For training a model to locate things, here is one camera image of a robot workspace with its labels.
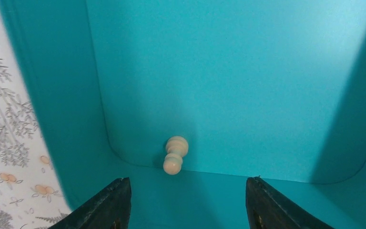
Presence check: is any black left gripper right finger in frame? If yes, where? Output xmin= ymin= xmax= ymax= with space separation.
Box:
xmin=245 ymin=177 xmax=332 ymax=229

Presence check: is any floral patterned table mat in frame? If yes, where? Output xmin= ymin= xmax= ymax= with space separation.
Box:
xmin=0 ymin=14 xmax=71 ymax=229

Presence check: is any light pawn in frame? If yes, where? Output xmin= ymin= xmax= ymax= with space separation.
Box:
xmin=163 ymin=136 xmax=189 ymax=175

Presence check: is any teal plastic tray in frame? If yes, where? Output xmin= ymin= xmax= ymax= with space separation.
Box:
xmin=0 ymin=0 xmax=366 ymax=229

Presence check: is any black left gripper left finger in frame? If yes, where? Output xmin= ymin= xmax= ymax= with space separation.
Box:
xmin=50 ymin=177 xmax=132 ymax=229

